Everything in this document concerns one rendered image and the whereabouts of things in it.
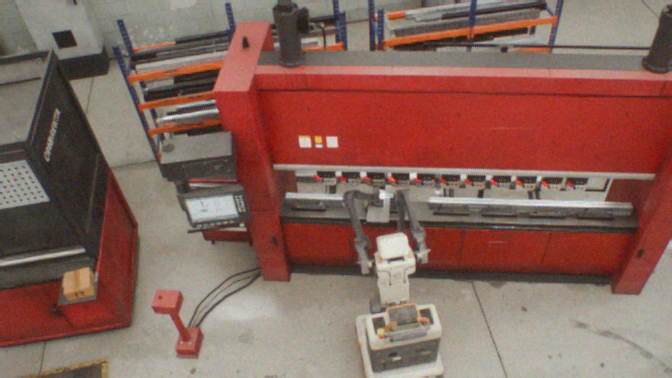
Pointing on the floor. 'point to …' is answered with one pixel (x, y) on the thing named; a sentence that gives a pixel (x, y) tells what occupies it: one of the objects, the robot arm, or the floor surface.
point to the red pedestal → (188, 347)
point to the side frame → (621, 279)
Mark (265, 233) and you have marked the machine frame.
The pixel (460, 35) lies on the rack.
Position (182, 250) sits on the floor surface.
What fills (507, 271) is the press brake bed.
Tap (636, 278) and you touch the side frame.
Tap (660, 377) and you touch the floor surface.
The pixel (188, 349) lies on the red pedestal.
